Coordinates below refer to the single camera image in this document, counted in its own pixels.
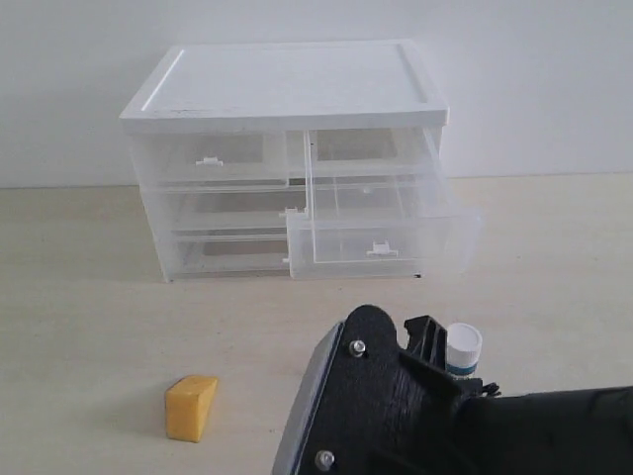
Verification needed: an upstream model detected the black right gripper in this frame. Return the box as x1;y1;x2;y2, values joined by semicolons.
296;305;498;474

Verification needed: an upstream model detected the white capped small bottle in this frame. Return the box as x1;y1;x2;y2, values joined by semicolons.
446;323;484;378

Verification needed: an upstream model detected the clear drawer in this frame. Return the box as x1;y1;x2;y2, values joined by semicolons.
286;128;482;279
133;134;289;187
165;234;288;276
156;185;306;235

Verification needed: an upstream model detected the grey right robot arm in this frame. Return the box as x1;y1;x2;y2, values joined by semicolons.
292;305;632;474

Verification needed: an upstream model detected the clear bottom drawer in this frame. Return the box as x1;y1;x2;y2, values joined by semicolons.
165;234;288;276

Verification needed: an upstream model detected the white plastic drawer cabinet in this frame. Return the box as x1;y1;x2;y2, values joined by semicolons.
118;39;450;284

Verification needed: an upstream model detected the yellow cheese wedge block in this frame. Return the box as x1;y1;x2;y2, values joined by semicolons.
164;375;219;443

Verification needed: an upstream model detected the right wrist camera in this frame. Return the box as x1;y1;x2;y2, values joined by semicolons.
271;322;344;475

